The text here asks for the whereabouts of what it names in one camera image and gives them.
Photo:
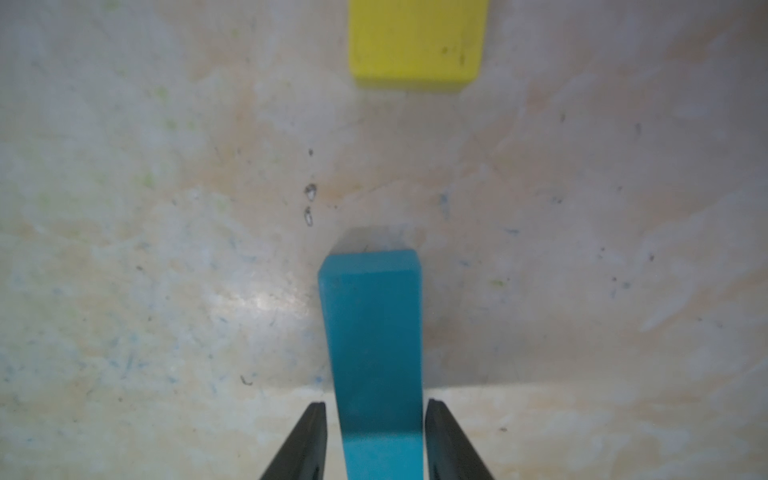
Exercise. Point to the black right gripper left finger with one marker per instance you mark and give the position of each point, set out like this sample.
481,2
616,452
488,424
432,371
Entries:
302,455

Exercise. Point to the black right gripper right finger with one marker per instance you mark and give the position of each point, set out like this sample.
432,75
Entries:
450,454

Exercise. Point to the teal long wooden block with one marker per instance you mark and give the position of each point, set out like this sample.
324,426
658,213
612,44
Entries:
372,310

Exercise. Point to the lime green long block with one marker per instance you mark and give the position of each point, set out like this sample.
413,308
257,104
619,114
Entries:
431,45

